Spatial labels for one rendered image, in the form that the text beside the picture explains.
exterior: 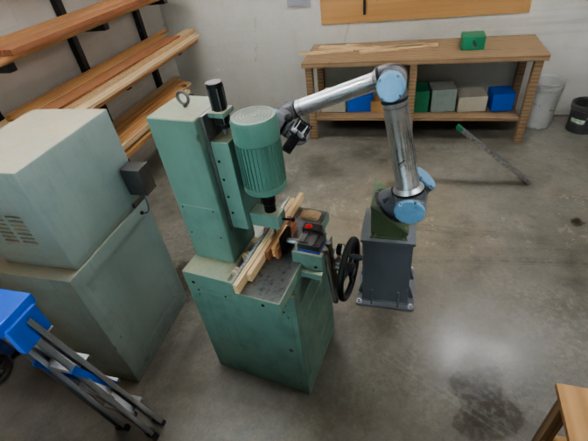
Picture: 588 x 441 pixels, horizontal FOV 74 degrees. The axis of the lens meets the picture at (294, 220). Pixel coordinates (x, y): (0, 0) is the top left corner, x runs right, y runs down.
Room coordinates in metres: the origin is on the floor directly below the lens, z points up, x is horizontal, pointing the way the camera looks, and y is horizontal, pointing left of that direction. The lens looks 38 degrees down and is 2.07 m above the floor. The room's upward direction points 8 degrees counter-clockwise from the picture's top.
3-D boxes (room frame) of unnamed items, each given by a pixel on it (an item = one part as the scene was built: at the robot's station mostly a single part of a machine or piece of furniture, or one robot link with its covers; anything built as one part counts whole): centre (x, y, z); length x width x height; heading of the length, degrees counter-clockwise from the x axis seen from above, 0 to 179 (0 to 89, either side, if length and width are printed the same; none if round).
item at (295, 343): (1.40, 0.20, 0.36); 0.58 x 0.45 x 0.71; 63
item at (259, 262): (1.37, 0.08, 0.92); 0.59 x 0.02 x 0.04; 153
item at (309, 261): (1.22, -0.06, 0.92); 0.15 x 0.13 x 0.09; 153
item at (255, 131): (1.34, 0.09, 1.35); 0.18 x 0.18 x 0.31
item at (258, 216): (1.35, 0.11, 1.03); 0.14 x 0.07 x 0.09; 63
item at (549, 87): (3.64, -2.68, 0.24); 0.31 x 0.29 x 0.47; 71
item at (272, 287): (1.26, 0.01, 0.87); 0.61 x 0.30 x 0.06; 153
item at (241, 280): (1.32, 0.13, 0.93); 0.60 x 0.02 x 0.05; 153
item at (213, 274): (1.40, 0.20, 0.76); 0.57 x 0.45 x 0.09; 63
